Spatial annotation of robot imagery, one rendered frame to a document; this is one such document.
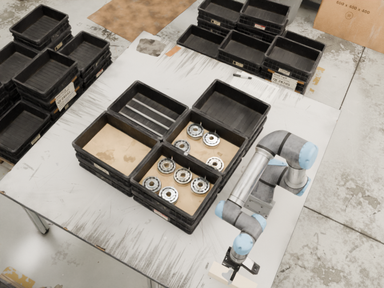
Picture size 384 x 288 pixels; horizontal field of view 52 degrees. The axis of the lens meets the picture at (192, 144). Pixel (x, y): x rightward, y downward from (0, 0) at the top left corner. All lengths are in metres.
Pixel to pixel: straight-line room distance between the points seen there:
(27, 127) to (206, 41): 1.77
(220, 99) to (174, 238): 0.94
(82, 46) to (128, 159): 1.60
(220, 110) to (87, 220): 1.04
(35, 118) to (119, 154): 1.17
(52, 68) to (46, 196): 1.27
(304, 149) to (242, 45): 2.05
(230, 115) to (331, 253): 1.30
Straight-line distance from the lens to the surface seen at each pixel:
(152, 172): 2.19
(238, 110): 2.50
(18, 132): 3.23
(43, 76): 3.25
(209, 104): 2.50
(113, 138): 2.34
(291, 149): 1.73
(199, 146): 2.29
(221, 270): 2.06
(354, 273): 3.12
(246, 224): 1.69
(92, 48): 3.57
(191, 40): 3.79
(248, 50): 3.60
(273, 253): 2.20
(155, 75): 2.83
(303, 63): 3.45
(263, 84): 2.86
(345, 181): 3.44
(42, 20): 3.76
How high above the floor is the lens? 2.71
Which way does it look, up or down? 55 degrees down
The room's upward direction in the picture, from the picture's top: 6 degrees clockwise
